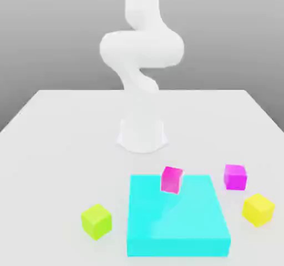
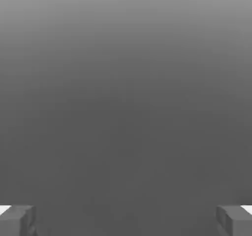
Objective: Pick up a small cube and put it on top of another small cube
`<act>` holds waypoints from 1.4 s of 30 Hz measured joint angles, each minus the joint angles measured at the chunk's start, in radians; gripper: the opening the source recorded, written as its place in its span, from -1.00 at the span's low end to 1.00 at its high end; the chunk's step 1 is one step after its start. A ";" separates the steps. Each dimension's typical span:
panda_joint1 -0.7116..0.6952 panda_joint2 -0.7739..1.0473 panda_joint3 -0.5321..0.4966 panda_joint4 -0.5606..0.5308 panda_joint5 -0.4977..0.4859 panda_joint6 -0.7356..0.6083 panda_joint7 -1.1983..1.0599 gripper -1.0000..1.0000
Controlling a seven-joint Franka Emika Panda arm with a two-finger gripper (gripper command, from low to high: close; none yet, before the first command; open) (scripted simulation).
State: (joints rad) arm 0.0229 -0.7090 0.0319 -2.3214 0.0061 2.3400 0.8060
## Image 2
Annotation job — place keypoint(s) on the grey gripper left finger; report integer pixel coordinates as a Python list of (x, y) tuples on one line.
[(13, 220)]

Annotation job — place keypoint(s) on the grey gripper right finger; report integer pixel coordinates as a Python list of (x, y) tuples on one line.
[(238, 220)]

